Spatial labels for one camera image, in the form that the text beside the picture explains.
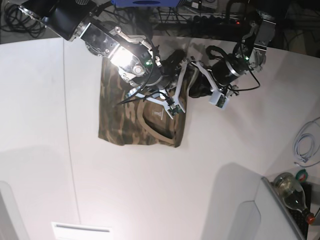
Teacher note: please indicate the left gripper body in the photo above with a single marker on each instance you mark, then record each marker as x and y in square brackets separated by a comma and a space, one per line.
[224, 73]

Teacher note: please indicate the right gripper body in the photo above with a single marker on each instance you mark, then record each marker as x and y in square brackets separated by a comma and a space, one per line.
[162, 78]

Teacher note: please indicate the camouflage t-shirt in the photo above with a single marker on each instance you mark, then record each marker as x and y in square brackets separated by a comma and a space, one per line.
[135, 123]

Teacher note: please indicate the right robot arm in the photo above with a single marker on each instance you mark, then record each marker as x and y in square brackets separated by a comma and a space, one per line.
[137, 60]

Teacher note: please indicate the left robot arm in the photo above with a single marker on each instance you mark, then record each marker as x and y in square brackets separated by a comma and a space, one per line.
[248, 55]

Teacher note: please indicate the black power strip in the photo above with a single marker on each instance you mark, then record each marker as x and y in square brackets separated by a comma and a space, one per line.
[213, 20]

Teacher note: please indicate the blue box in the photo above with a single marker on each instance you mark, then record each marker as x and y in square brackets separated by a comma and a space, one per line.
[145, 3]

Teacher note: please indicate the green tape roll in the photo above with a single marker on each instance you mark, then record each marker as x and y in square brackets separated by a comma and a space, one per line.
[302, 176]

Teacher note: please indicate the clear plastic bottle red cap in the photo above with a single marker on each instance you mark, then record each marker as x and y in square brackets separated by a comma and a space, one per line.
[292, 195]

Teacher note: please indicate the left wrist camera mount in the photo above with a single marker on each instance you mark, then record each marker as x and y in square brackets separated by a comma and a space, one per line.
[220, 95]

